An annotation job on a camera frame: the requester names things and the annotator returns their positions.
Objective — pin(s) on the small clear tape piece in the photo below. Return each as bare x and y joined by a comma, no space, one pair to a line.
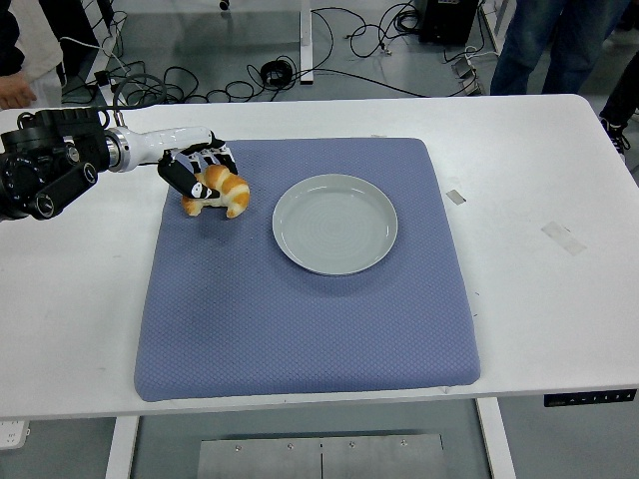
455,196

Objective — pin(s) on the large black equipment box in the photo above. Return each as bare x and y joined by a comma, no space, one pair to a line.
77,30

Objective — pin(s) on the grey metal plate with screws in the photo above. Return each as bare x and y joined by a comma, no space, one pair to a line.
299,459

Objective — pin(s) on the white background table leg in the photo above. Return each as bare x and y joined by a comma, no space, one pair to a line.
491,30
306,40
102,60

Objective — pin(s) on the person's hand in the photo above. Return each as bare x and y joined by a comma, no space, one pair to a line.
15,92

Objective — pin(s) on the black table control panel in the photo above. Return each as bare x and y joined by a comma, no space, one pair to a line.
589,398

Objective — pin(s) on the round grey plate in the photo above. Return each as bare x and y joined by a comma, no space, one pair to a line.
334,224

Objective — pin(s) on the small black equipment box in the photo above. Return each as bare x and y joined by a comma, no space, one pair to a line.
444,20

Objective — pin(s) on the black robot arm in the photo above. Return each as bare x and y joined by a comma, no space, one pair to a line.
30,174

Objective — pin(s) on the person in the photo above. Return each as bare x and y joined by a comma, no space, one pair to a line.
35,45
549,40
621,110

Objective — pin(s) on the blue quilted mat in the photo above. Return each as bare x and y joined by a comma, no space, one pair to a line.
249,324

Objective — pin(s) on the large clear tape piece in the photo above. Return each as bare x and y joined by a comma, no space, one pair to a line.
563,238

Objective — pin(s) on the white power strip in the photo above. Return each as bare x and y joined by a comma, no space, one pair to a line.
12,435

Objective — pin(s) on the grey metal foot pedal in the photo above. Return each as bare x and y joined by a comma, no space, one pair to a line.
469,75

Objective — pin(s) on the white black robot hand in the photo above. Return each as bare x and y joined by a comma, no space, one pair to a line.
165,142

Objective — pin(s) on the black power adapter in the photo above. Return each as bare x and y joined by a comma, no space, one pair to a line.
102,78

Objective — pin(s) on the golden croissant bread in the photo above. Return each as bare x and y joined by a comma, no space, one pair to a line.
234,192

